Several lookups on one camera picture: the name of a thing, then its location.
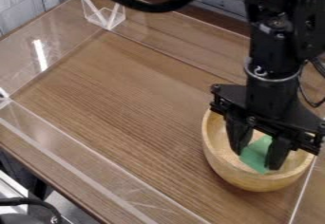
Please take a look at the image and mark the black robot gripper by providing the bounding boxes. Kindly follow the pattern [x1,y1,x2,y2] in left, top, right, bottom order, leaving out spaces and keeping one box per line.
[211,76,325,171]

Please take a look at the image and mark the green rectangular block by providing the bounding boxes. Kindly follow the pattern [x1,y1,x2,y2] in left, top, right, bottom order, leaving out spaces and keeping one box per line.
[239,135,271,175]

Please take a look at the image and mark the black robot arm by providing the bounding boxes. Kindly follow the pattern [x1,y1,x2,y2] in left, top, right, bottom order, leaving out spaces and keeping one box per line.
[113,0,325,170]

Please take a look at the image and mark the brown wooden bowl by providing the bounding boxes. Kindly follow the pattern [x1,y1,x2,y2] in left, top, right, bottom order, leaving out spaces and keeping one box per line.
[202,110,314,192]

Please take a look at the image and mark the black cable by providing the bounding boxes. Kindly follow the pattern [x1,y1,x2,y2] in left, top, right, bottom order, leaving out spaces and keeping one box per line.
[297,56,325,109]

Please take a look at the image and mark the clear acrylic tray wall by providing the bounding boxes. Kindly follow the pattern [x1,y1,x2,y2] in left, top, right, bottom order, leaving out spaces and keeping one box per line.
[0,0,325,224]

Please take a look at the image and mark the clear acrylic corner bracket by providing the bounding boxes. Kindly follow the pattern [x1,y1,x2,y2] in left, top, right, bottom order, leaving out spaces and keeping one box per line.
[81,0,125,30]

